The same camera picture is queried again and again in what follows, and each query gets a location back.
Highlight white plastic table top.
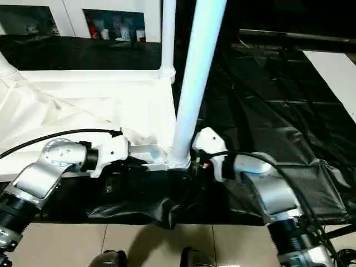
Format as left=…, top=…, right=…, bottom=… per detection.
left=0, top=67, right=193, bottom=185

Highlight black work mat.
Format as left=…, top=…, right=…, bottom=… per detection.
left=0, top=33, right=356, bottom=230

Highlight dark left robot foot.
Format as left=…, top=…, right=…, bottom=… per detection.
left=90, top=249, right=129, bottom=267

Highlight white blue patterned container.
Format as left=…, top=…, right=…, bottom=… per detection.
left=119, top=23, right=132, bottom=41

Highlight white flat board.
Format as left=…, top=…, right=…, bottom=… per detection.
left=302, top=50, right=356, bottom=123

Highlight dark metal bar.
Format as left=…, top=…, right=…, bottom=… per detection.
left=238, top=28, right=356, bottom=46

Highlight white glass door cabinet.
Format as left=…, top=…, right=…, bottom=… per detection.
left=0, top=0, right=164, bottom=45

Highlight black left camera cable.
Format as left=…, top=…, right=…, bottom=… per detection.
left=0, top=127, right=123, bottom=159

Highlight black camera cable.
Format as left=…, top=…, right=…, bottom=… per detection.
left=204, top=149, right=339, bottom=267
left=0, top=127, right=123, bottom=159

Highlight black right camera cable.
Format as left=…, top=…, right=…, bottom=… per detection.
left=204, top=149, right=339, bottom=267

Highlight coiled black cables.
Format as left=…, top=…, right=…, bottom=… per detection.
left=324, top=223, right=356, bottom=240

